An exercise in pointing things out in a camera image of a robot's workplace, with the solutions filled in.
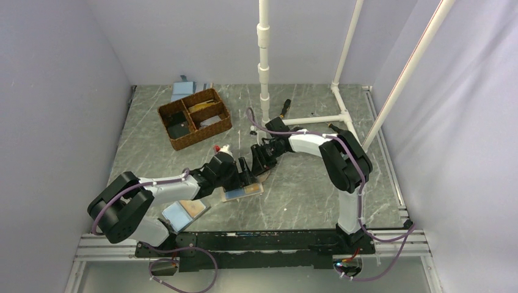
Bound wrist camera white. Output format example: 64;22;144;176
249;125;260;139
213;144;233;156

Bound brown wicker divided basket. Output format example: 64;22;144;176
158;88;232;151

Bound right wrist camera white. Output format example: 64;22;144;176
249;125;260;139

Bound black item in basket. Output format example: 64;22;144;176
166;112;191;139

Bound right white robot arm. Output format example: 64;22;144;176
250;118;373;253

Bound blue card holder at back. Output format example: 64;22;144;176
170;74;214;102

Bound gold credit card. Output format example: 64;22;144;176
244;183;264;196
188;99;216;113

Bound black orange screwdriver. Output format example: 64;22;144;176
279;99;291;118

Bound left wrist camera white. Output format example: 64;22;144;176
213;144;233;156

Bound tan blue card holder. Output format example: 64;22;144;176
221;171;270;203

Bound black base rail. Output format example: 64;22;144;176
135;228;376;272

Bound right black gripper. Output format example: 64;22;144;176
251;141;286;176

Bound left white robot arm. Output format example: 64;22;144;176
87;151;257;256

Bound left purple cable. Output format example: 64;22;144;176
92;167;219;293

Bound blue orange card holder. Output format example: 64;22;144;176
161;200;211;234

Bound white pvc pipe frame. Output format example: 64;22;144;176
256;0;458;153

